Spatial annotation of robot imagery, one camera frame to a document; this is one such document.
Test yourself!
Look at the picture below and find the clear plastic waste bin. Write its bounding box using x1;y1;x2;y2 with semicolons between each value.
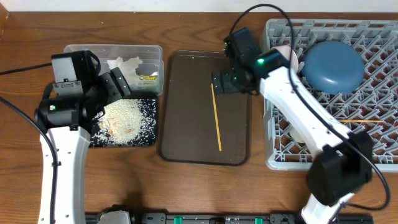
64;44;164;95

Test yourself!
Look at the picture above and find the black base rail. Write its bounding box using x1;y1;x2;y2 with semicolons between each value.
85;204;374;224

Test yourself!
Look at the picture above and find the black plastic tray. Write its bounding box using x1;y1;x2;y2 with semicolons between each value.
88;90;158;148

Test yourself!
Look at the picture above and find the rice pile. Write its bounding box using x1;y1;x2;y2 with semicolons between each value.
90;98;157;146

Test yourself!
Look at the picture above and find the white paper napkin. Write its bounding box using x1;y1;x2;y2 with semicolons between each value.
107;57;142;85

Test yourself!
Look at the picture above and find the dark blue plate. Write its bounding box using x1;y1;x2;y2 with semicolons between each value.
302;40;365;95

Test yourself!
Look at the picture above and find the brown serving tray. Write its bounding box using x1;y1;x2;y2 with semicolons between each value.
157;50;251;166

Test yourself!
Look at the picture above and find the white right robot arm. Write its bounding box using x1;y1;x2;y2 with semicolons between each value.
212;28;373;223

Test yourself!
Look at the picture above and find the grey dishwasher rack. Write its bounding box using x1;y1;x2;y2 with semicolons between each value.
261;19;397;172

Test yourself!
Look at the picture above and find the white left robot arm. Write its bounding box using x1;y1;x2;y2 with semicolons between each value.
35;50;132;223

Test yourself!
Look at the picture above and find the cream white cup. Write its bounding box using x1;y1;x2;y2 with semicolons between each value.
289;128;305;144

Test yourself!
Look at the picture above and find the green yellow snack wrapper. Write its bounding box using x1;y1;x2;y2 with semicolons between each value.
139;72;159;81

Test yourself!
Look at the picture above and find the wooden chopstick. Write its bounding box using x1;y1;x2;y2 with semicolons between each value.
339;119;384;123
211;84;222;152

